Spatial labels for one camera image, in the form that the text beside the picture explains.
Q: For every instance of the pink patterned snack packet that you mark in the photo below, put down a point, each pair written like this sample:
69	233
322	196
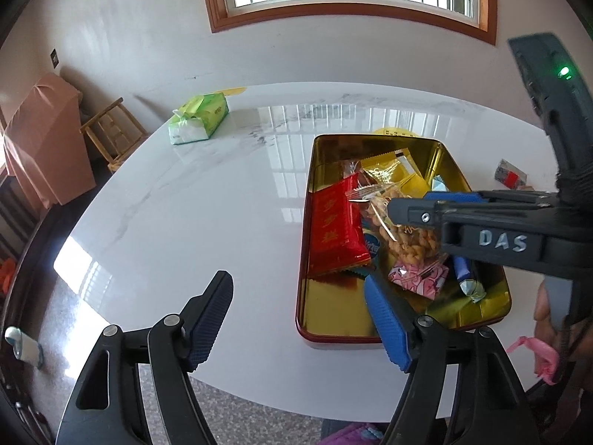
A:
426	283

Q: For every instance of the dark wooden furniture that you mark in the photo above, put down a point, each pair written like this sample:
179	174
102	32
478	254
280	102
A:
16	222

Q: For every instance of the person's right hand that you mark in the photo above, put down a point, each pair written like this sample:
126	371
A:
545	310

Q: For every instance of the silver metal object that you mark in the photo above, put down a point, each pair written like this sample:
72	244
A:
23	345

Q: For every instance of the green tissue pack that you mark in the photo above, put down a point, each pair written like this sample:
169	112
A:
199	118

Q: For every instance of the black wall switch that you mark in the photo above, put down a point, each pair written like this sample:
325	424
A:
54	58

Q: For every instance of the pink covered cabinet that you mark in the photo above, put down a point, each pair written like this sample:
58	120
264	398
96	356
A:
46	143

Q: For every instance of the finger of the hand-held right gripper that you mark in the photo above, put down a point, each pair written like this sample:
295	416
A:
454	196
468	236

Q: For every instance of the small clear snack packet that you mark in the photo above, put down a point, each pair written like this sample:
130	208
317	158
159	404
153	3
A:
354	171

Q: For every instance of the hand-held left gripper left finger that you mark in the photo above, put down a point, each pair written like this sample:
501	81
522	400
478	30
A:
211	317

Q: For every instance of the pale teal snack packet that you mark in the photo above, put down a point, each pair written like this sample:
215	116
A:
439	183

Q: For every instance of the pink ribbon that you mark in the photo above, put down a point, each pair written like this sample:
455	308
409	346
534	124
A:
539	357

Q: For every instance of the red snack packet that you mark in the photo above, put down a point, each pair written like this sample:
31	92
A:
333	229

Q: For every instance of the wooden chair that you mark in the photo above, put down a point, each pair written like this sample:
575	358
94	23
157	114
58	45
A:
116	134

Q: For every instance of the navy blue snack packet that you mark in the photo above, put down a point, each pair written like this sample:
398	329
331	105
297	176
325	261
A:
468	278

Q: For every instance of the person's dark clothing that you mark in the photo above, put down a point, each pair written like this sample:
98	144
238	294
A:
570	417

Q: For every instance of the pink cloth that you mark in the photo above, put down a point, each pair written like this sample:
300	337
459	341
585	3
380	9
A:
354	435

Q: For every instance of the gold foil snack packet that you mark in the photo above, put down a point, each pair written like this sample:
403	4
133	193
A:
394	171

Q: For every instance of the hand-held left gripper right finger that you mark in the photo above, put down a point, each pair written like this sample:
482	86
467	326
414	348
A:
387	327

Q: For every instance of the red and gold tin box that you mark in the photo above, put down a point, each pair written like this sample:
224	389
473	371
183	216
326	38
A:
333	308

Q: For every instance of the dark brown cake packet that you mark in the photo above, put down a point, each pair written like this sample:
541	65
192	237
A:
509	174

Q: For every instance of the clear bag of fried twists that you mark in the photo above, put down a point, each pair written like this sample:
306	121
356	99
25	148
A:
410	245

